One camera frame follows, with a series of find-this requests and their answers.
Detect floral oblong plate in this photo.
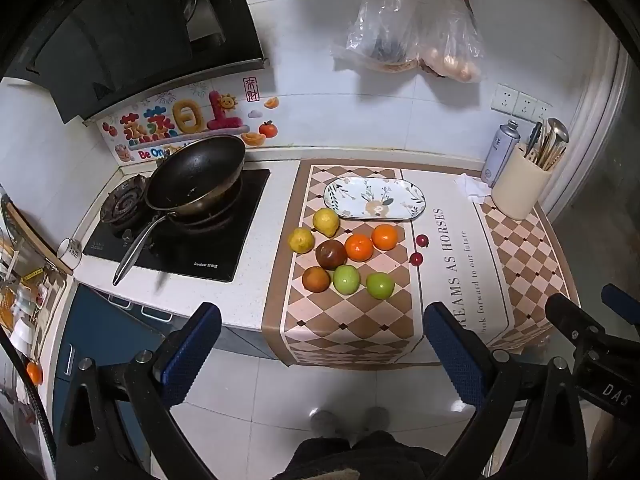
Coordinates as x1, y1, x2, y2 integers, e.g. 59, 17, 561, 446
323, 177, 427, 221

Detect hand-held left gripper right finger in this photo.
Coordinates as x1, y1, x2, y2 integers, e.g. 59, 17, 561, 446
422, 301, 589, 480

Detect crumpled white tissue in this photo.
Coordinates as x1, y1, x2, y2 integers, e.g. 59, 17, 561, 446
454, 173, 493, 204

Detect metal spoon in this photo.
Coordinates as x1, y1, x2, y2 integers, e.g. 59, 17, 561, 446
542, 117, 570, 166

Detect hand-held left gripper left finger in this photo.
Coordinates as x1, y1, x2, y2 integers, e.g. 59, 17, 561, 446
55, 301, 223, 480

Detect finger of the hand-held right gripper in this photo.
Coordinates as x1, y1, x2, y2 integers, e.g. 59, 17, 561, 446
545, 292, 608, 346
601, 284, 640, 315

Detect person's dark trousers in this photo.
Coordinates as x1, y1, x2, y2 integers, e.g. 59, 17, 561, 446
272, 437, 446, 480

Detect checkered brown table mat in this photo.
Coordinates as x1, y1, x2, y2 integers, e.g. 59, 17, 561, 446
261, 159, 571, 371

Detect white mug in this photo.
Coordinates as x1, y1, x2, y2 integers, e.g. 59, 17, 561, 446
56, 238, 82, 271

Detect grey slipper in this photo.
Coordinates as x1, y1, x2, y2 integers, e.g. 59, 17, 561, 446
310, 410, 339, 438
362, 406, 391, 433

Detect cream utensil holder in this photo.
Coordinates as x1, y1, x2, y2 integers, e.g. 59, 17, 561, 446
491, 142, 553, 220

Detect green apple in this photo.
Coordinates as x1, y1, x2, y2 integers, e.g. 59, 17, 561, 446
333, 265, 361, 295
366, 272, 396, 301

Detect dark reddish-brown tomato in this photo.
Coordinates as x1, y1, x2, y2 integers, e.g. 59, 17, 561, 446
315, 240, 347, 272
302, 266, 331, 293

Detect black wok with metal handle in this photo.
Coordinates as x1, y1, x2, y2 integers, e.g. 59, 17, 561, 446
112, 135, 247, 287

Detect white door frame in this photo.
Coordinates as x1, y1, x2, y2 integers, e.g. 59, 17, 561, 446
542, 25, 633, 221

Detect orange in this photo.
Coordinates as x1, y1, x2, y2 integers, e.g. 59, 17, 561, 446
345, 234, 375, 262
371, 224, 399, 252

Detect yellow lemon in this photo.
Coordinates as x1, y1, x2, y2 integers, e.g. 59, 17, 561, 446
288, 227, 316, 254
312, 207, 340, 237

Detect black range hood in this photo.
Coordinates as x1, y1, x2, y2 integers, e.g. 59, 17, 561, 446
0, 0, 266, 124

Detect black handled utensil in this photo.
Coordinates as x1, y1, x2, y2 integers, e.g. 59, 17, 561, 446
525, 121, 544, 158

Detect colourful wall sticker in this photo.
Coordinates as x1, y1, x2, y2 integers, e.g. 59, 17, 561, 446
100, 77, 281, 166

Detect black glass gas stove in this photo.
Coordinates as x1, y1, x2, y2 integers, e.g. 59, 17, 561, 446
82, 167, 271, 283

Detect blue kitchen cabinet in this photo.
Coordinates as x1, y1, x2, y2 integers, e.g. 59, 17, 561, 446
50, 285, 171, 461

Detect cluttered dish rack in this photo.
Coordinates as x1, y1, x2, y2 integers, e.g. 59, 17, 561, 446
0, 195, 76, 361

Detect grey gas canister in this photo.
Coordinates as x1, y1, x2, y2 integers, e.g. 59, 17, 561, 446
481, 120, 521, 188

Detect clear plastic bag with eggs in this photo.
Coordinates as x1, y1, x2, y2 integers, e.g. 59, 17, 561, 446
417, 0, 486, 83

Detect bundle of chopsticks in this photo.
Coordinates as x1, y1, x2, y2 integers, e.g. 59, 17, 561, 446
532, 132, 566, 171

